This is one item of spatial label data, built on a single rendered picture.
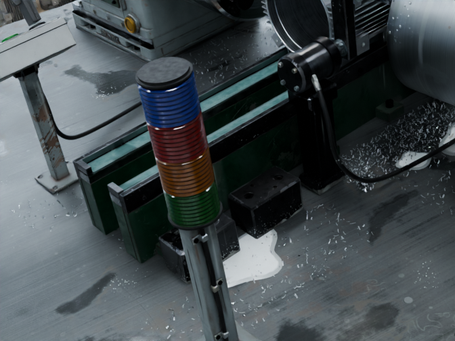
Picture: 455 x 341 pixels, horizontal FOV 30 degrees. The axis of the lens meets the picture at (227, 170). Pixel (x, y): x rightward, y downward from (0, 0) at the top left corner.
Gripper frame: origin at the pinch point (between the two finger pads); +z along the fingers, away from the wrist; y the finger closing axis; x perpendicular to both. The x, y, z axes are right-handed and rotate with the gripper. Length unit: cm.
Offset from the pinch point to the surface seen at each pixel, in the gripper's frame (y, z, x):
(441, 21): 32, 29, -50
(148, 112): -13, 21, -54
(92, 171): -7.3, 28.0, -12.5
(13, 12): 77, -25, 230
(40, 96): -4.4, 14.5, 1.7
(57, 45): 0.4, 8.5, -3.5
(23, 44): -4.7, 6.1, -3.5
